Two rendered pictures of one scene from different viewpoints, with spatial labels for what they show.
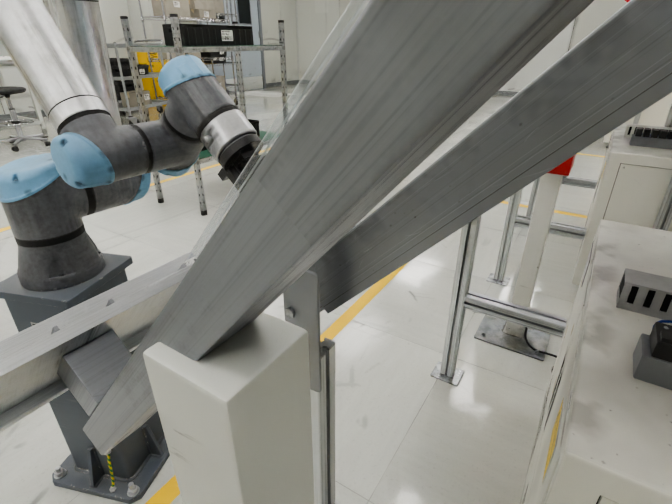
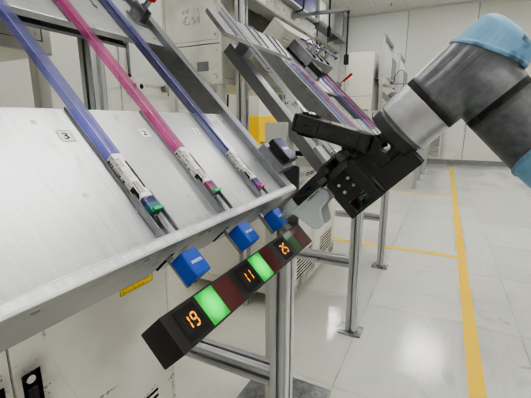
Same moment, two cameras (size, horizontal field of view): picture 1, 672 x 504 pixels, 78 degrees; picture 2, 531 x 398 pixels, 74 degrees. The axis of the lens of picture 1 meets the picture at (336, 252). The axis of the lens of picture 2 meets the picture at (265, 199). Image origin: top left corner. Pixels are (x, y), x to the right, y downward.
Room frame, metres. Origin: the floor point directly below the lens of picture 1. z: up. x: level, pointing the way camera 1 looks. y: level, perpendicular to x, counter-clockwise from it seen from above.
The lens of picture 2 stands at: (1.07, -0.07, 0.84)
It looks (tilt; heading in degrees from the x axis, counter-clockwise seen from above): 12 degrees down; 174
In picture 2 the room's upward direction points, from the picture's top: straight up
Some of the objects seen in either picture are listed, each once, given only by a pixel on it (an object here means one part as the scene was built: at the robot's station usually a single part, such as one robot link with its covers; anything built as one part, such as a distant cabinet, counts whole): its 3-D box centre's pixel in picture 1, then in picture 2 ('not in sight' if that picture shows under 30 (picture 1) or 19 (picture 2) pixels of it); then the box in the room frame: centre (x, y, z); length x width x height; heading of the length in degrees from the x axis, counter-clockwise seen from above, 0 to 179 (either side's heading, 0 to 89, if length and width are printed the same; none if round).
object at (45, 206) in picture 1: (42, 194); not in sight; (0.75, 0.56, 0.72); 0.13 x 0.12 x 0.14; 145
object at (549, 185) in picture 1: (536, 237); not in sight; (1.26, -0.67, 0.39); 0.24 x 0.24 x 0.78; 58
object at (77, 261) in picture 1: (57, 250); not in sight; (0.75, 0.56, 0.60); 0.15 x 0.15 x 0.10
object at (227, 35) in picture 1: (211, 35); not in sight; (2.92, 0.78, 1.01); 0.57 x 0.17 x 0.11; 148
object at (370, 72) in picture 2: not in sight; (376, 113); (-3.84, 1.97, 0.95); 1.36 x 0.82 x 1.90; 58
